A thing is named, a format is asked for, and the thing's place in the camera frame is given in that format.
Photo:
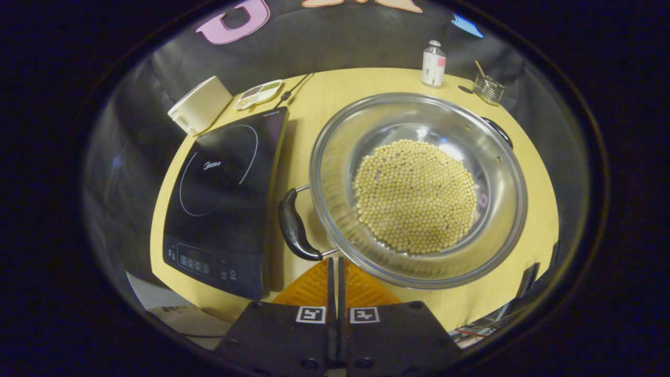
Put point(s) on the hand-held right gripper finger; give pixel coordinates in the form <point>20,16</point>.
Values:
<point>331,324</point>
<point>341,324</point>

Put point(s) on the stainless steel pot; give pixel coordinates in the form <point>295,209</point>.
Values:
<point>335,173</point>

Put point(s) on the black induction cooktop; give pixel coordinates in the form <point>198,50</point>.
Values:
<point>225,209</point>

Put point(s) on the pile of soybeans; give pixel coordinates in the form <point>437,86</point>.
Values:
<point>413,196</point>

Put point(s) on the white divided bean dish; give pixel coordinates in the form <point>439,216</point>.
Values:
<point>256,94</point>

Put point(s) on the white toaster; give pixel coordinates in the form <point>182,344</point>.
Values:
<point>201,104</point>

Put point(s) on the small white bottle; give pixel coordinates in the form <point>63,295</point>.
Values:
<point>433,65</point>

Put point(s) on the small glass jar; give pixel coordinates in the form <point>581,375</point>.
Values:
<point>489,90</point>

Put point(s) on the wooden stick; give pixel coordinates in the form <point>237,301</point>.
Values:
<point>480,68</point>

